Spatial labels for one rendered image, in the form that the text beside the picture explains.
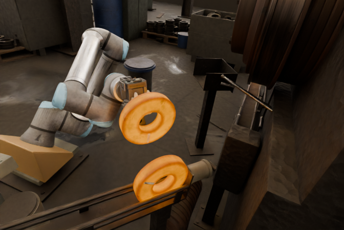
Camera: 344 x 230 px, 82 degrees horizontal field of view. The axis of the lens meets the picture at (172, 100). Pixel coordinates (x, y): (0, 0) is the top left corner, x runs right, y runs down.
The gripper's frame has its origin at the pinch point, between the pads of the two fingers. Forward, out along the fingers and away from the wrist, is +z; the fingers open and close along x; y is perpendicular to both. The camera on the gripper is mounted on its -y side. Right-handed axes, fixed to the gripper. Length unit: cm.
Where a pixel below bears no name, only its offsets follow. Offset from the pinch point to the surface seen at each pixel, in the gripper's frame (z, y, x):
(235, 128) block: 6.4, -9.3, 26.3
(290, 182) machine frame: 30.2, -8.6, 16.5
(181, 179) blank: 6.2, -20.2, 6.1
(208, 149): -66, -71, 74
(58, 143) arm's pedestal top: -103, -49, -31
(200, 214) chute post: -27, -82, 37
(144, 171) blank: 6.3, -12.8, -5.0
